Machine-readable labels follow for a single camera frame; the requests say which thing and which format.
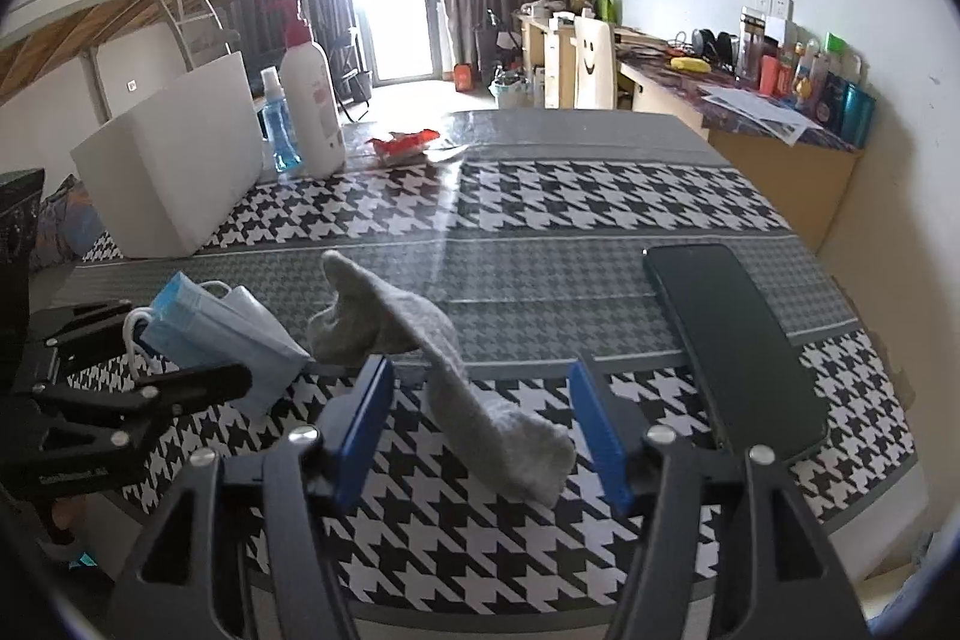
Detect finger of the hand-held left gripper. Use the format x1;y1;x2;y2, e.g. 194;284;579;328
30;301;137;350
30;361;253;420

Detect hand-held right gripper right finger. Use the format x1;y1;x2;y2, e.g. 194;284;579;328
568;361;871;640

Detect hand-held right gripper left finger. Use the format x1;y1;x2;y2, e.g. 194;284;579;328
112;353;397;640

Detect pale blue face mask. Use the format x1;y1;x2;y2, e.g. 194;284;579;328
221;284;314;417

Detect grey sock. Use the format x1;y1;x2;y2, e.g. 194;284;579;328
304;250;577;507

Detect white foam box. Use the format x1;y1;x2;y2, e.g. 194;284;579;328
70;50;263;260

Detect blue plaid quilt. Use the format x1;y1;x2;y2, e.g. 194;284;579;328
30;175;103;271

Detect black smartphone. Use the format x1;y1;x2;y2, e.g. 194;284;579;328
643;244;832;465

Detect houndstooth tablecloth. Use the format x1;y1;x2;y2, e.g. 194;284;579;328
45;109;920;618

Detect blue spray bottle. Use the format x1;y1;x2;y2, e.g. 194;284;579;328
259;68;305;175

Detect red wipes packet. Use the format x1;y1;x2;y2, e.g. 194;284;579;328
365;128;438;163

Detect white bottle with red pump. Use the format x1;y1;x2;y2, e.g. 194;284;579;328
271;0;347;180

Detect long wooden desk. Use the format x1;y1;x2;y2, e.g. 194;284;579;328
517;14;863;253

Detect white waste bin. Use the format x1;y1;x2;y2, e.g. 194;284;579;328
489;74;530;109

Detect white paper sheets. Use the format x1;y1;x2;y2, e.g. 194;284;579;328
701;85;823;147

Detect black folding chair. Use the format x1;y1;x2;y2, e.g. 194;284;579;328
331;31;374;121

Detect wooden chair with smiley face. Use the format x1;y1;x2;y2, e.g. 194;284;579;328
574;15;618;110

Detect black headphones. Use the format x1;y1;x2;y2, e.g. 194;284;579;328
690;29;740;68

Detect black trolley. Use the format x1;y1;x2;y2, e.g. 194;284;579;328
474;10;523;73

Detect cluster of toiletry bottles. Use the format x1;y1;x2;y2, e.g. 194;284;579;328
739;6;877;147

